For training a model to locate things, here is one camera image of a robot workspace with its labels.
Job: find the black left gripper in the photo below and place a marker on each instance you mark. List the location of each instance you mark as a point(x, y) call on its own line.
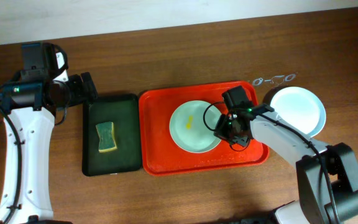
point(81, 88)

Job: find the green yellow sponge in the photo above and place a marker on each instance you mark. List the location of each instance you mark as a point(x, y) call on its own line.
point(106, 136)

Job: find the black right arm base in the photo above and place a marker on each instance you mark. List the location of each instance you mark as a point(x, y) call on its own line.
point(258, 219)

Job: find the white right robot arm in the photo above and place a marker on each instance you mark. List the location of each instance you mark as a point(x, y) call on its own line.
point(327, 175)

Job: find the red plastic tray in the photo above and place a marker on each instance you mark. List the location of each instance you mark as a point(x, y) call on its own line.
point(161, 156)

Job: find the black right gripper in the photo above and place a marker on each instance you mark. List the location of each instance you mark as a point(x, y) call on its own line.
point(226, 131)

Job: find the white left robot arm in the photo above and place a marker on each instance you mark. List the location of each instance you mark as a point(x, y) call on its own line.
point(28, 104)

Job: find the light blue plate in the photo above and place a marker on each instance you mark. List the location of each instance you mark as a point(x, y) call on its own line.
point(300, 108)

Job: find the light green plate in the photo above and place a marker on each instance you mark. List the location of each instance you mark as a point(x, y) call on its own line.
point(189, 124)

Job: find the black plastic tray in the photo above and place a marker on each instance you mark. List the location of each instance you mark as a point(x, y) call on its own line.
point(123, 112)

